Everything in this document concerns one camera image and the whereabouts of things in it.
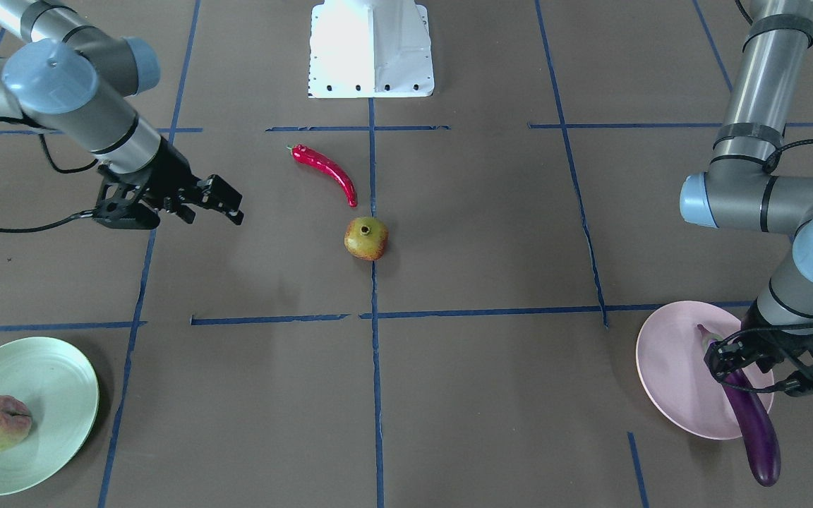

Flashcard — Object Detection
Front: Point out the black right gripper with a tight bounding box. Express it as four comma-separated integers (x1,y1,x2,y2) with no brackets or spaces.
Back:
93,138,244,229

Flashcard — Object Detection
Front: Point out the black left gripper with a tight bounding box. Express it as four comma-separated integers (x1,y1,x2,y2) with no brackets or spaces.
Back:
704,326,813,397

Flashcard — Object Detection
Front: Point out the purple eggplant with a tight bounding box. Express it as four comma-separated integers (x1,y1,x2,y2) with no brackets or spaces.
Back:
696,323,781,488

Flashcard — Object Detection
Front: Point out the red chili pepper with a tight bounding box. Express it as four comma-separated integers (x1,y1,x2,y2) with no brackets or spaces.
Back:
287,144,359,208

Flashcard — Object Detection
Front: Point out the red yellow pomegranate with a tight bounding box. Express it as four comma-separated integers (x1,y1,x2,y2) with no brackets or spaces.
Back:
343,217,388,262

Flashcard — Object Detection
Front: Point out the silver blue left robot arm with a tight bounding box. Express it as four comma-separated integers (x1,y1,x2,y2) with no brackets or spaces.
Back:
680,1,813,397

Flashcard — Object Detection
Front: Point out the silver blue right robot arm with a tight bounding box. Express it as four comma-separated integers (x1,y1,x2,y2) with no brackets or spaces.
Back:
0,1,244,229

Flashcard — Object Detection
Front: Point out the pink plastic plate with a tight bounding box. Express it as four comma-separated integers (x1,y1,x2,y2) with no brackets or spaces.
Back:
636,301,742,440

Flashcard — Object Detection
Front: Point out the green plastic plate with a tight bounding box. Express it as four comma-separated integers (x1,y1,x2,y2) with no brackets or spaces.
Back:
0,337,100,496

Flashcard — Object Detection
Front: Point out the white camera stand base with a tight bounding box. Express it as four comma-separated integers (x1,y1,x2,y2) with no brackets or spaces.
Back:
307,1,435,99

